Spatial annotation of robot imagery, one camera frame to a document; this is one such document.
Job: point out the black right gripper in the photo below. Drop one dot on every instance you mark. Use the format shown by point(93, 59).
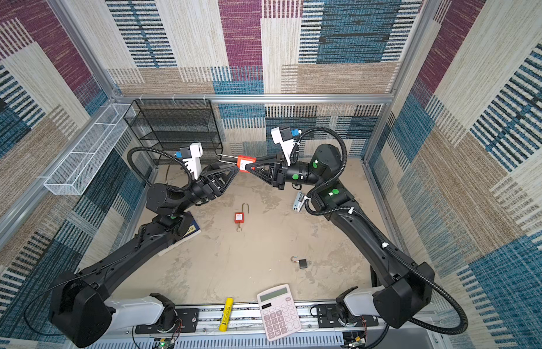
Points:
point(277, 174)

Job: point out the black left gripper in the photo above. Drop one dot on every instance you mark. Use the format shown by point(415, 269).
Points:
point(210, 189)

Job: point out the yellow marker pen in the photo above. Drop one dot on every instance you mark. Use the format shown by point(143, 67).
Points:
point(225, 320)

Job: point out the black mesh shelf rack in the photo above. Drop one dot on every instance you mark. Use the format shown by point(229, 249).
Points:
point(168, 125)

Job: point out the small black padlock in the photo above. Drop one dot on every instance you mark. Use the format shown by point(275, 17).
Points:
point(302, 263)

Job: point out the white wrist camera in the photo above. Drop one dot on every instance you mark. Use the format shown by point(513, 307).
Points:
point(285, 138)
point(191, 157)

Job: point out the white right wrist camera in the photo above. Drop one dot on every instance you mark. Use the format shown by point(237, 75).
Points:
point(285, 138)

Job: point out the pink calculator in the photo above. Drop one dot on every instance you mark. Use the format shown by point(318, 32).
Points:
point(279, 312)

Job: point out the grey stapler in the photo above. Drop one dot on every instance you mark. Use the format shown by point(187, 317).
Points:
point(299, 201)

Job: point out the white wire mesh basket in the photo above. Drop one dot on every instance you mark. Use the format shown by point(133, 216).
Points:
point(80, 166)

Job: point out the dark blue book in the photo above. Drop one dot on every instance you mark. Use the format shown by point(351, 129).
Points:
point(193, 231)

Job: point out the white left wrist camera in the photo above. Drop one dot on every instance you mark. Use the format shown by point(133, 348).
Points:
point(191, 157)

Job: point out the red padlock with label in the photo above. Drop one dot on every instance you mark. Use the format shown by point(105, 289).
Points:
point(241, 162)

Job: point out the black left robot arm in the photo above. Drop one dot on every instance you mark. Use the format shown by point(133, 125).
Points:
point(78, 309)

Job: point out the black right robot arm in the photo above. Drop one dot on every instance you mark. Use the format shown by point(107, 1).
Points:
point(404, 294)

